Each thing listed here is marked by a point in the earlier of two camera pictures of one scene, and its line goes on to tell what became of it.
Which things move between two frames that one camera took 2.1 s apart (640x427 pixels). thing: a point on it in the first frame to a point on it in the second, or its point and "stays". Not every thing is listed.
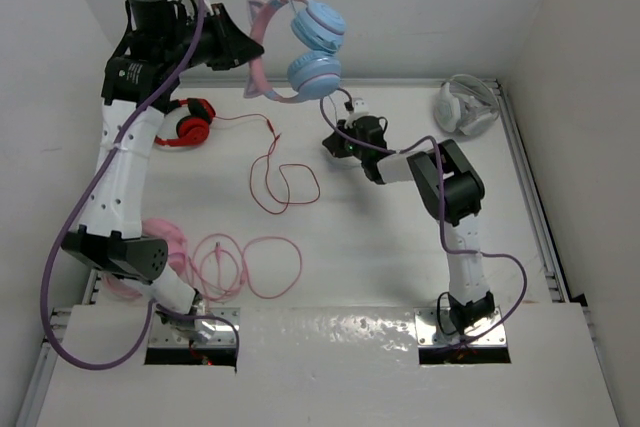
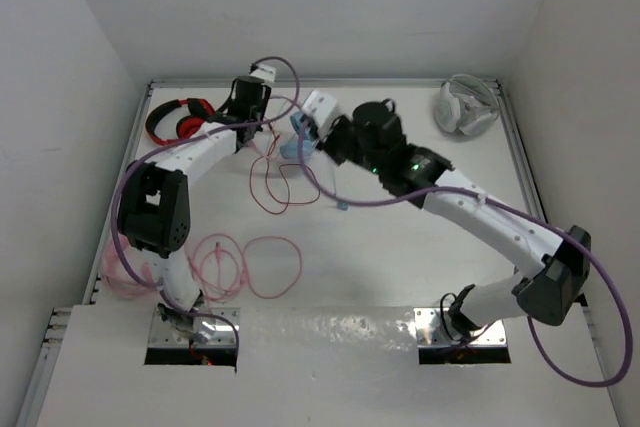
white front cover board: x=341 y=367 stays
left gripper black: x=230 y=46 to x=260 y=107
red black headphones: x=192 y=129 stays
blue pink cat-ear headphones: x=314 y=71 to x=303 y=144
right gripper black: x=335 y=142 stays
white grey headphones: x=466 y=105 stays
